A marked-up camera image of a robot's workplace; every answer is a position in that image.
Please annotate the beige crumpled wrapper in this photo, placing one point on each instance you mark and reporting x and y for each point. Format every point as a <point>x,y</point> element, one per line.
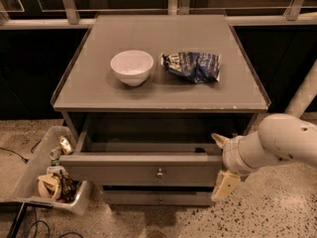
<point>49,186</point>

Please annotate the clear plastic bin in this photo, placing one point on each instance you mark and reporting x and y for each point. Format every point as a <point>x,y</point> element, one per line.
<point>26,188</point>

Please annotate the metal window frame rail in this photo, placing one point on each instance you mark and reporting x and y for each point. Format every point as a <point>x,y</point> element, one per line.
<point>77,14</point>

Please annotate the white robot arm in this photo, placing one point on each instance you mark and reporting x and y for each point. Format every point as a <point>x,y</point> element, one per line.
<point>281,138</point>

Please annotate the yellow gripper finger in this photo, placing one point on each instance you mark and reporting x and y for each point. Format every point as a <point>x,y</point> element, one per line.
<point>226,182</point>
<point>220,140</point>

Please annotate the black bar on floor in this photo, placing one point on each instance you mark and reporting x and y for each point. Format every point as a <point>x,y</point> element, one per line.
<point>19,208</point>

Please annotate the blue crumpled chip bag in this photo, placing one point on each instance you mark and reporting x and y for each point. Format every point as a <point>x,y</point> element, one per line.
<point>196,67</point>

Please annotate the grey top drawer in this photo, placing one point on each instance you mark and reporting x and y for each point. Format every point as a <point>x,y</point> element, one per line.
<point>151,149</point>

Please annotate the grey bottom drawer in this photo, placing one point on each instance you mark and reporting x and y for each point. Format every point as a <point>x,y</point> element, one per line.
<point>151,197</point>

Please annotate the grey drawer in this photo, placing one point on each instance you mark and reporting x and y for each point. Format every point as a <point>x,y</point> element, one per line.
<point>151,149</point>
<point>151,197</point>

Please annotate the white ceramic bowl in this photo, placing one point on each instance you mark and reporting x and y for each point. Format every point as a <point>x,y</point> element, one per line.
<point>132,67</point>

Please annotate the crushed can in bin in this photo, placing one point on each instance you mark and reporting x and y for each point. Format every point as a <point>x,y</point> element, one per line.
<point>65,145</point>

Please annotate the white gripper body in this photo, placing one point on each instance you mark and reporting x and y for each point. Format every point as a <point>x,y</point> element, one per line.
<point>232,156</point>

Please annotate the grey drawer cabinet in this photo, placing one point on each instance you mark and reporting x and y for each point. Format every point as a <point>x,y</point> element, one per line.
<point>89,85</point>

